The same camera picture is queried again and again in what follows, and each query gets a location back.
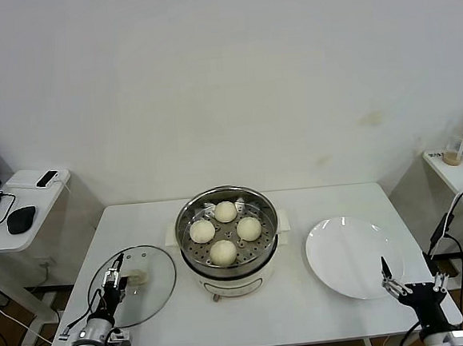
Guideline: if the white wall socket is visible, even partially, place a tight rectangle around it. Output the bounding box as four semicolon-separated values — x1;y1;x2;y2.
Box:
35;253;58;273

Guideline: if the white steamed baozi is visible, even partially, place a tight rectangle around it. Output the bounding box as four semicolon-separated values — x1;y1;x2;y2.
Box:
208;238;239;268
234;216;264;243
188;218;217;245
213;200;238;225

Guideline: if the white floor cable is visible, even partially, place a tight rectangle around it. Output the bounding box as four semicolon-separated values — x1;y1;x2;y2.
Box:
0;293;56;346

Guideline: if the flat white box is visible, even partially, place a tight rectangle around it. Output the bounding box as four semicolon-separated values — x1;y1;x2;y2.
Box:
4;166;67;193

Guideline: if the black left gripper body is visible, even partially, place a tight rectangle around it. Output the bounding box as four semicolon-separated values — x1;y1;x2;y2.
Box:
98;277;130;317

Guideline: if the glass lid with cream handle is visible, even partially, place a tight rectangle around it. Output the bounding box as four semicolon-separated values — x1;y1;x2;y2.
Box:
83;242;182;332

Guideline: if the black computer mouse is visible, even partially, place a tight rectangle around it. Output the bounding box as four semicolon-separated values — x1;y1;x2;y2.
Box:
4;205;39;236

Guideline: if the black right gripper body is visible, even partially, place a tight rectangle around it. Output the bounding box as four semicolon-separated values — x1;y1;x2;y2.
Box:
397;280;449;331

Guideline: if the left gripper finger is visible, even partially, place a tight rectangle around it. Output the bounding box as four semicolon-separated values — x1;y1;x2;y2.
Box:
119;276;132;301
100;252;128;287

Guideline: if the black and white smartphone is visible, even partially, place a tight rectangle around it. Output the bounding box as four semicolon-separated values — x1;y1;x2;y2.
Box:
34;169;61;189

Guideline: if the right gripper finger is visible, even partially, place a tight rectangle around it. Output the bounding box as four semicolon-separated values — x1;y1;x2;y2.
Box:
377;254;407;300
421;249;451;296

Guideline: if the stainless steel steamer basket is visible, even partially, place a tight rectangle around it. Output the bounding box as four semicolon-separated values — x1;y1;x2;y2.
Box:
160;180;295;281

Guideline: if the black cable with plug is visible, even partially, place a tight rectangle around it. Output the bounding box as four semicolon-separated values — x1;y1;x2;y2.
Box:
421;177;463;346

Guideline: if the white round plate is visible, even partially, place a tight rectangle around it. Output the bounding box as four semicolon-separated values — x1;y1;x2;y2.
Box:
302;211;408;305

